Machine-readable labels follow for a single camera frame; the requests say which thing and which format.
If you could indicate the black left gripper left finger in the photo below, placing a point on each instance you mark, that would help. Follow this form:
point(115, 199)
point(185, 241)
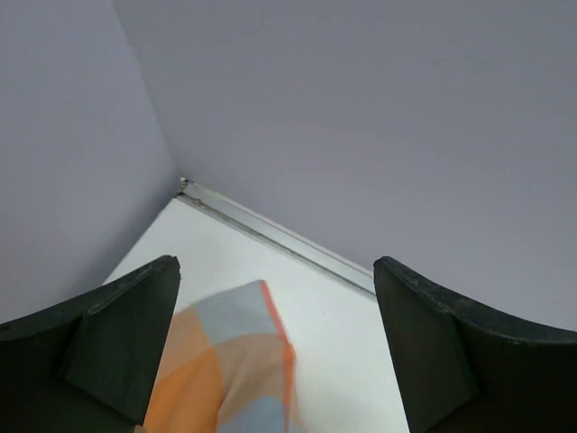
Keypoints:
point(89, 363)

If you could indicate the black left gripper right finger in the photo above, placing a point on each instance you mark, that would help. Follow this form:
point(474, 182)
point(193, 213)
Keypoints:
point(462, 366)

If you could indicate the aluminium table frame rail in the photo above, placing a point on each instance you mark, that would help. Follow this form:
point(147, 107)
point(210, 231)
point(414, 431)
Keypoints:
point(266, 231)

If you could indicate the multicolour checked pillowcase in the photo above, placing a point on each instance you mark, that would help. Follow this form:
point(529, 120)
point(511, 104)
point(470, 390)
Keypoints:
point(227, 366)

